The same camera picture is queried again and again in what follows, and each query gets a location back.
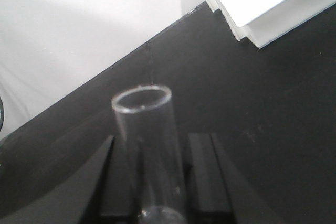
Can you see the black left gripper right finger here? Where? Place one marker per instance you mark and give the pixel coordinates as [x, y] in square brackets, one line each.
[217, 191]

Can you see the clear glass test tube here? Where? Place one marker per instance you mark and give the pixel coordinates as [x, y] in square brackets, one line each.
[146, 121]

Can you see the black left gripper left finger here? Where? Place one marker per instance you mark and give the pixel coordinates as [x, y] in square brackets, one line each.
[98, 192]

